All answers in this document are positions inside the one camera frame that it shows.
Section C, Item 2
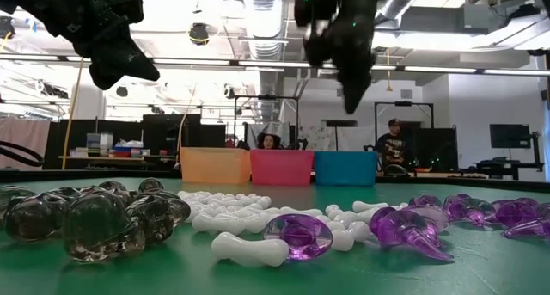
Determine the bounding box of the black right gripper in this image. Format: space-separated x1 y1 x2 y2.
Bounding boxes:
302 0 390 114

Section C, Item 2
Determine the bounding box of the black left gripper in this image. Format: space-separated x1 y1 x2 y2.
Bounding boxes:
42 0 161 91

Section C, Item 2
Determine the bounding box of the blue plastic bin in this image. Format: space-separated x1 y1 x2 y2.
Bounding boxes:
314 151 379 187

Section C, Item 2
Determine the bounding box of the pink plastic bin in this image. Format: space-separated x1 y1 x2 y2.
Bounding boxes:
249 149 315 187

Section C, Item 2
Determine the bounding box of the orange plastic bin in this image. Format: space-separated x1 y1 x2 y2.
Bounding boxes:
180 147 252 185

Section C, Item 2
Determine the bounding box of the person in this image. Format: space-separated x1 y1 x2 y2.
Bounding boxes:
373 117 409 175
256 132 283 151

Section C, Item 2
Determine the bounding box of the clear plastic storage box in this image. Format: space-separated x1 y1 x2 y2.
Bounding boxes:
85 132 115 157

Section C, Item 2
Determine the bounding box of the blue and red box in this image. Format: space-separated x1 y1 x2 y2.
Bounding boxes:
112 139 145 159

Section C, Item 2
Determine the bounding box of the round black ceiling device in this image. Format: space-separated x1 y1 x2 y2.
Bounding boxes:
188 22 211 46

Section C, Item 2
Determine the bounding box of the wooden shelf board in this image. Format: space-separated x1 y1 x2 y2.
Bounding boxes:
58 154 178 163

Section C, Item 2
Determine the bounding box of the pink curtain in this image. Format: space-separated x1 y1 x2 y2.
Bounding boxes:
0 116 52 172

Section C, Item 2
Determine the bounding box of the small white plastic bone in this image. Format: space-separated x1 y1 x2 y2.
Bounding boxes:
184 202 205 223
330 229 356 252
278 206 323 218
347 220 373 243
211 231 290 268
191 212 246 236
351 200 390 213

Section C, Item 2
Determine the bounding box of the black computer monitor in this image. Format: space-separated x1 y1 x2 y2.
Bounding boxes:
489 123 532 150

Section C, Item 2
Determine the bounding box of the black office desk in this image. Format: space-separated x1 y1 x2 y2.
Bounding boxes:
458 156 547 182

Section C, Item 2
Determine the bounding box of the black monitor stand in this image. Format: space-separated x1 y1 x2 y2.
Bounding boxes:
530 131 545 172

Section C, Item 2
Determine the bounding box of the green table mat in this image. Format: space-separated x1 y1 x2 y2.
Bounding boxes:
0 177 550 295

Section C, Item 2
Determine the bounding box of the black metal rig frame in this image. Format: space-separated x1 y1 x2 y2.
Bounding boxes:
374 100 435 146
234 95 301 146

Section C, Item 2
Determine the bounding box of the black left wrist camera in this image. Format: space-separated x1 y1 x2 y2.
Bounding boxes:
98 0 145 28

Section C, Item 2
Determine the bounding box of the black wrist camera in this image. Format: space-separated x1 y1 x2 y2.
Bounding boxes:
294 0 340 28
98 0 145 28

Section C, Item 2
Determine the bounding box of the yellow extension cable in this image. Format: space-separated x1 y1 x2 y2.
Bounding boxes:
62 58 85 171

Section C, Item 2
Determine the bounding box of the black partition wall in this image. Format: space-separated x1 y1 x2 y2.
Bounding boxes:
42 113 228 172

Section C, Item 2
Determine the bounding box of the long ceiling light rail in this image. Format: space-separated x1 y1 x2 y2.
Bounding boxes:
0 53 550 77

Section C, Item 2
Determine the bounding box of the grey cloth on frame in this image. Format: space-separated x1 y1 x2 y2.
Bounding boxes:
247 121 290 148

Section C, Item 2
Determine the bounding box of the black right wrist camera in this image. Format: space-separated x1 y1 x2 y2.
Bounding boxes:
294 0 340 28

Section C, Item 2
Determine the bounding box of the silver ceiling air duct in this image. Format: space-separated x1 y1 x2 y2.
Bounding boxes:
373 0 431 29
238 0 288 120

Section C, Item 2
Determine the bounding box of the black table frame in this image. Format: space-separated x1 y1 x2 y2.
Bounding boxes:
0 169 550 194

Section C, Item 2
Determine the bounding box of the black cable loop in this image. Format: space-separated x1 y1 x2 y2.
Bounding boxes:
0 140 45 167

